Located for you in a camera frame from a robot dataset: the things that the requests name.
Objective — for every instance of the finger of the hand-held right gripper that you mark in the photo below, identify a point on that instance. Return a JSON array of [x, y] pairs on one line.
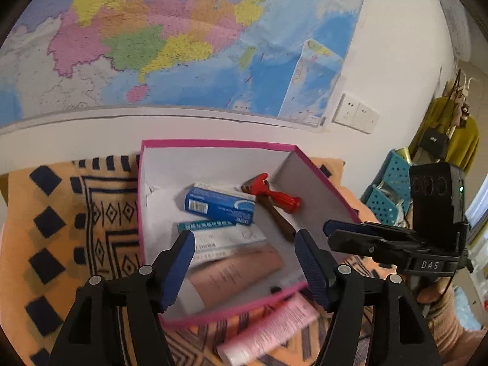
[[350, 227], [358, 244]]

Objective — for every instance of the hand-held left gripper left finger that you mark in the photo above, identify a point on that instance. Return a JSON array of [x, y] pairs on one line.
[[179, 270]]

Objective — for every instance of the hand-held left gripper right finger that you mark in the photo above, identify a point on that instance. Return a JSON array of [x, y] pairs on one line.
[[310, 270]]

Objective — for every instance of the white and teal medicine box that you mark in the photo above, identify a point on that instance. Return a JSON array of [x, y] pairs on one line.
[[219, 238]]

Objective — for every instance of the pink and white tube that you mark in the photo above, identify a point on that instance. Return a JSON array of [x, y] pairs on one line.
[[274, 328]]

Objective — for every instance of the pink cardboard box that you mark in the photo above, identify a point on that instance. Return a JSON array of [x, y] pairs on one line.
[[171, 171]]

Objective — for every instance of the person's right forearm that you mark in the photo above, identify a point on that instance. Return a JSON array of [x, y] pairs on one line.
[[457, 328]]

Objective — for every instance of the person's right hand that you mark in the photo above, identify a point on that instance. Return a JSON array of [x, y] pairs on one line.
[[432, 296]]

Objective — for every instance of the brown pink cosmetic tube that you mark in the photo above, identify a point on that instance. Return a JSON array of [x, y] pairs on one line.
[[236, 274]]

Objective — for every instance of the black hanging bag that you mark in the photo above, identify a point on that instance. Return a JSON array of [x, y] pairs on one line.
[[432, 143]]

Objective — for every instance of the yellow hanging garment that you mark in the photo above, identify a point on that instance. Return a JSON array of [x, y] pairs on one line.
[[463, 141]]

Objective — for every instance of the red plastic tool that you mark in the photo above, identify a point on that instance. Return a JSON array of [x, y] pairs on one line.
[[282, 198]]

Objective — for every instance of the blue medicine box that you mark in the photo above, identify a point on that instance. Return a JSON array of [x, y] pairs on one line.
[[217, 206]]

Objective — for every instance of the light blue cloth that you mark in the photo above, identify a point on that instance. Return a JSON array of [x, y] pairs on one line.
[[471, 308]]

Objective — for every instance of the wooden coat rack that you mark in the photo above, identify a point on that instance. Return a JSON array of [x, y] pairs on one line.
[[463, 91]]

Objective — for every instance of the orange patterned blanket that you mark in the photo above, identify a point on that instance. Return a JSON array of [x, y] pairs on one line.
[[68, 213]]

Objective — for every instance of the white wall socket panel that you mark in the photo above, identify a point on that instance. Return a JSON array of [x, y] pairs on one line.
[[356, 113]]

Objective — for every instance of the colourful wall map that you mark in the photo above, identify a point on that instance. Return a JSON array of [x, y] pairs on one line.
[[171, 38]]

